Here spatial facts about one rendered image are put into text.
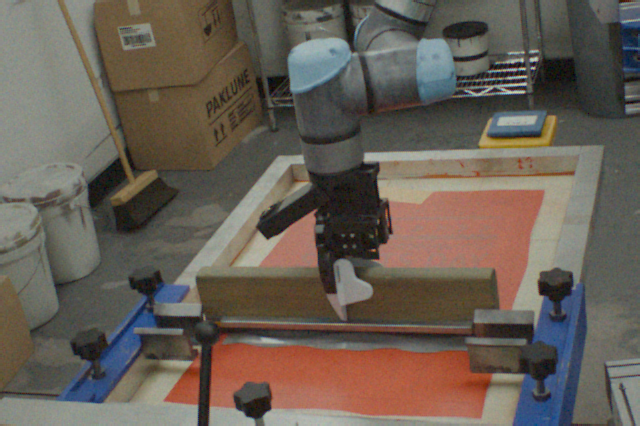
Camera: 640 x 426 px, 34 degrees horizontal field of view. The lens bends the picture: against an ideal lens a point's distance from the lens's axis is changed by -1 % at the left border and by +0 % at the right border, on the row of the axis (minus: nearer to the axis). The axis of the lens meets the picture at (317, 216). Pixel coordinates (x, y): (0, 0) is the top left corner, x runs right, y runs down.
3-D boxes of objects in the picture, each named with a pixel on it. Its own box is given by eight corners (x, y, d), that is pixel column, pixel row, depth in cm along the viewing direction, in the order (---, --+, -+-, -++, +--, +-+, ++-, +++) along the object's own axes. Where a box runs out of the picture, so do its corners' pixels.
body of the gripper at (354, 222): (379, 266, 130) (366, 177, 125) (314, 265, 133) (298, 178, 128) (394, 237, 137) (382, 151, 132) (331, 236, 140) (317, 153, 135)
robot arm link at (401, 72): (434, 21, 132) (348, 36, 131) (455, 44, 121) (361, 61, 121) (440, 80, 135) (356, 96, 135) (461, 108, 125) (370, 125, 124)
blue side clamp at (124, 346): (168, 319, 156) (157, 278, 153) (198, 319, 155) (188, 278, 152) (68, 447, 131) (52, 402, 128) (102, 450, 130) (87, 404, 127)
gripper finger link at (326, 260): (333, 298, 133) (325, 232, 130) (321, 298, 133) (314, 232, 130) (344, 284, 137) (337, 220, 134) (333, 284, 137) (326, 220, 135)
